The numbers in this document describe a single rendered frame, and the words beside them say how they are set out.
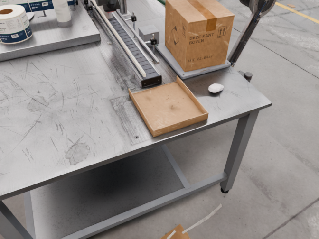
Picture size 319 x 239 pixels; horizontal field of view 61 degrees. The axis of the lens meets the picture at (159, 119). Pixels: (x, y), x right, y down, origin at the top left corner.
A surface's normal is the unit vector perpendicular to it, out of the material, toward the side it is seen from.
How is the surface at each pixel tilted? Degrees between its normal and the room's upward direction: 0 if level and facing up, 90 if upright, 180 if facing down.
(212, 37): 90
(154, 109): 0
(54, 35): 0
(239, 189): 0
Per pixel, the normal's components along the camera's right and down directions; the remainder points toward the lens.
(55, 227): 0.00, -0.71
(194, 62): 0.33, 0.66
